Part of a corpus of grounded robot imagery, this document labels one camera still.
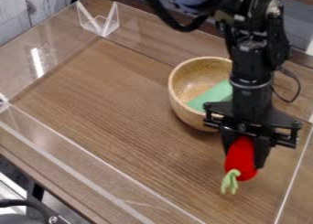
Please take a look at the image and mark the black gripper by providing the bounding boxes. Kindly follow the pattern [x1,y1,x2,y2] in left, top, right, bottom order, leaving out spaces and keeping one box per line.
[203,76,302,169]

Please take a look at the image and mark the red plush radish toy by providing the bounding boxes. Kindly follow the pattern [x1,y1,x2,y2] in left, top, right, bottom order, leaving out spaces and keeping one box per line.
[220,136,258,195]

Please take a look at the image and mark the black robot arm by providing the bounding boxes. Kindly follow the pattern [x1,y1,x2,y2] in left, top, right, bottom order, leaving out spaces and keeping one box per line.
[203,0,302,169]

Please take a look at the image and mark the green rectangular block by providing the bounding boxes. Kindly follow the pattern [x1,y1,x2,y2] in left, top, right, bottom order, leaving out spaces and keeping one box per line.
[187,80,232,112]

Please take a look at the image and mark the wooden bowl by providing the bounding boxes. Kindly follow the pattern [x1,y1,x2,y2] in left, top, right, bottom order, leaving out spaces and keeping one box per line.
[167,57,231,133]

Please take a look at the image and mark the clear acrylic tray wall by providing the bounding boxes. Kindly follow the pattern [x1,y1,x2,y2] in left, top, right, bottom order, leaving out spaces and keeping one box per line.
[0,94,206,224]

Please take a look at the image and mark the clear acrylic corner bracket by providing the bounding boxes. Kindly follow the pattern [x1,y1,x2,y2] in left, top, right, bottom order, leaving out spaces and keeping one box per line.
[76,2,120,37]

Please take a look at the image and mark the black cable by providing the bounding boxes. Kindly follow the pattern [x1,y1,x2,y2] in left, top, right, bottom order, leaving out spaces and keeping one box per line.
[135,0,230,34]

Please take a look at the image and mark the black table clamp bracket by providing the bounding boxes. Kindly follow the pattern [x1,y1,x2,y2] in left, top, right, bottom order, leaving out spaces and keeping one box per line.
[26,183,71,224]

